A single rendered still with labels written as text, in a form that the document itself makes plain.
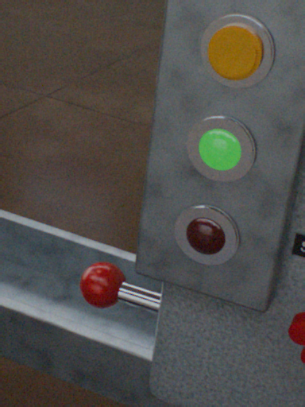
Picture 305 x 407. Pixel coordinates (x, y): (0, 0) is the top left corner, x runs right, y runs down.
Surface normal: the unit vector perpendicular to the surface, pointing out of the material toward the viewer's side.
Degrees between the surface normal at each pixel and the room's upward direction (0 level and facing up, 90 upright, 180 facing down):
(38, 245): 90
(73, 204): 0
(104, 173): 0
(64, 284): 1
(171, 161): 90
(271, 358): 90
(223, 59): 90
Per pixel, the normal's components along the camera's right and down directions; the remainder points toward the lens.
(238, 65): -0.37, 0.42
